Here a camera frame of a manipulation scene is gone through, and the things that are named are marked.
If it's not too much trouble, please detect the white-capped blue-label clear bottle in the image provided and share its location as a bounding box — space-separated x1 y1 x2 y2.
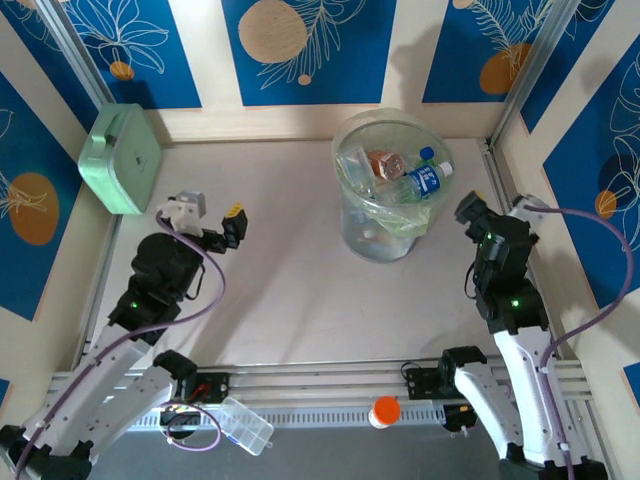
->
403 159 455 201

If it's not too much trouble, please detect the translucent grey plastic bin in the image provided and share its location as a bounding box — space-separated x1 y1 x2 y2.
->
331 107 451 264

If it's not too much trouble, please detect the orange plastic bottle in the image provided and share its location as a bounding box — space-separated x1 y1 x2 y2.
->
366 148 407 181

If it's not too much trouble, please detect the translucent green bin liner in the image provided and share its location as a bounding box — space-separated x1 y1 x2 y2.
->
332 107 451 239

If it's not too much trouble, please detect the mint green carry case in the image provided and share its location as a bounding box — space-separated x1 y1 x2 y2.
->
77 103 164 216

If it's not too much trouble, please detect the clear plastic organizer box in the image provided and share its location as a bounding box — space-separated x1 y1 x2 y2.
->
212 396 275 457

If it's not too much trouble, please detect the orange-capped white jar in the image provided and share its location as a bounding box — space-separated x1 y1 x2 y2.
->
368 396 402 430

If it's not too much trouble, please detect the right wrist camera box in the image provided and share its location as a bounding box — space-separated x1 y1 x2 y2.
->
509 193 551 221

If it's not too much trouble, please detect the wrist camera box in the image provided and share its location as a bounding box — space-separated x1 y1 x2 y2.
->
156 188 207 236
509 193 551 221

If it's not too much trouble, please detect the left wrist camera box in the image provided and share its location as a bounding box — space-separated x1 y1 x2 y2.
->
156 188 207 236

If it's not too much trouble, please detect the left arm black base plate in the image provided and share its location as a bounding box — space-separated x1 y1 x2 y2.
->
189 372 231 406

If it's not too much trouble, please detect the aluminium corner post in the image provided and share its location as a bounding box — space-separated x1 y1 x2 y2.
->
34 0 119 109
488 0 584 149

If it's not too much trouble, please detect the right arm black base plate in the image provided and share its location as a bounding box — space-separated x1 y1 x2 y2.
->
404 367 451 401

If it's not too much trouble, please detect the black connector box with wires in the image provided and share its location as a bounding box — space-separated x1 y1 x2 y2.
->
158 398 205 432
442 402 476 437

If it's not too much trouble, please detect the aluminium mounting rail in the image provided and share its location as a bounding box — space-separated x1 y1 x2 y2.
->
47 355 589 414

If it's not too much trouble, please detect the white slotted cable duct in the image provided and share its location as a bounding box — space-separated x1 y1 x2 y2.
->
62 405 446 434

